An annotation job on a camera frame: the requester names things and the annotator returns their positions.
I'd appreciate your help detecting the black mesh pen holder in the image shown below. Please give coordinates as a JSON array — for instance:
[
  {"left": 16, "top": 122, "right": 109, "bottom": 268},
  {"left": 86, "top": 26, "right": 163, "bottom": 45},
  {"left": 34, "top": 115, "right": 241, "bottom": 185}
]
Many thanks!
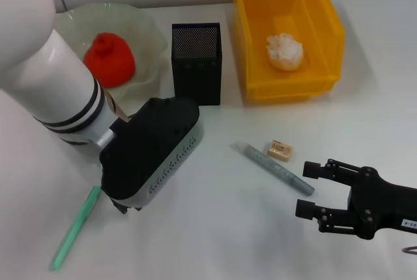
[{"left": 171, "top": 21, "right": 222, "bottom": 107}]

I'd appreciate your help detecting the pale green glass fruit plate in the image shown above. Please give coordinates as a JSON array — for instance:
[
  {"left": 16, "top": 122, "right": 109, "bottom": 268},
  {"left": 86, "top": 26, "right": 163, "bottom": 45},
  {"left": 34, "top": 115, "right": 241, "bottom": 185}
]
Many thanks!
[{"left": 53, "top": 2, "right": 169, "bottom": 118}]

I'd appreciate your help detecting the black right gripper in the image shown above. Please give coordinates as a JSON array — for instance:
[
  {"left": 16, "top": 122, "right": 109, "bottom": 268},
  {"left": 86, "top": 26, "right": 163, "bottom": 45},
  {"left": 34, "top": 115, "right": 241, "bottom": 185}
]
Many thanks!
[{"left": 295, "top": 158, "right": 417, "bottom": 240}]

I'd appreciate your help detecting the white paper ball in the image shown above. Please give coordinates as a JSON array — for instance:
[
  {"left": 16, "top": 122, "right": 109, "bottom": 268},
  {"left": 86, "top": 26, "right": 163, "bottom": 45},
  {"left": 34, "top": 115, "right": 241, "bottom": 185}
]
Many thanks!
[{"left": 266, "top": 33, "right": 304, "bottom": 72}]

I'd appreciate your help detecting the grey marker pen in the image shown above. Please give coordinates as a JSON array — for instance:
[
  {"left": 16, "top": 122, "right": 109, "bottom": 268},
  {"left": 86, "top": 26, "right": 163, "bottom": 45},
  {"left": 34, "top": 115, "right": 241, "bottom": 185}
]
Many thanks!
[{"left": 229, "top": 141, "right": 316, "bottom": 197}]

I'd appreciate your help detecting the orange fruit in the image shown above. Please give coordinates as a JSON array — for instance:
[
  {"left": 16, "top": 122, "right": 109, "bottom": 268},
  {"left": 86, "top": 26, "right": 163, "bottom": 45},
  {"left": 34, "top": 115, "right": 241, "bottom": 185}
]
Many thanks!
[{"left": 83, "top": 32, "right": 136, "bottom": 89}]

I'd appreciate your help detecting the yellow plastic bin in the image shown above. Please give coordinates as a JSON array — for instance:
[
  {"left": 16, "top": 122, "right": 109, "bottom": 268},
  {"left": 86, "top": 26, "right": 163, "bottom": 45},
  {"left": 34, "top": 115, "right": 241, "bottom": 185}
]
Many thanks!
[{"left": 229, "top": 0, "right": 346, "bottom": 101}]

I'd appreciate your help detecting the green pen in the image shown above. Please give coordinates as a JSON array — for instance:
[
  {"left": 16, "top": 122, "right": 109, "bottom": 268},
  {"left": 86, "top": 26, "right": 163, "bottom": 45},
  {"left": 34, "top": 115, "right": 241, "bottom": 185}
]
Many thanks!
[{"left": 50, "top": 185, "right": 102, "bottom": 271}]

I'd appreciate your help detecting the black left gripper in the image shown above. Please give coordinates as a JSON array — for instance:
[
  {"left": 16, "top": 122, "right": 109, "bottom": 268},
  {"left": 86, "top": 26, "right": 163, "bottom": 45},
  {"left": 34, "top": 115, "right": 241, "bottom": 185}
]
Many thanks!
[{"left": 110, "top": 198, "right": 144, "bottom": 215}]

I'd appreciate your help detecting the beige eraser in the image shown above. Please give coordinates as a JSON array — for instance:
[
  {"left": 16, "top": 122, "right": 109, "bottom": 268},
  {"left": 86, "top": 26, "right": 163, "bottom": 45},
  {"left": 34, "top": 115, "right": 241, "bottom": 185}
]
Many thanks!
[{"left": 266, "top": 139, "right": 293, "bottom": 163}]

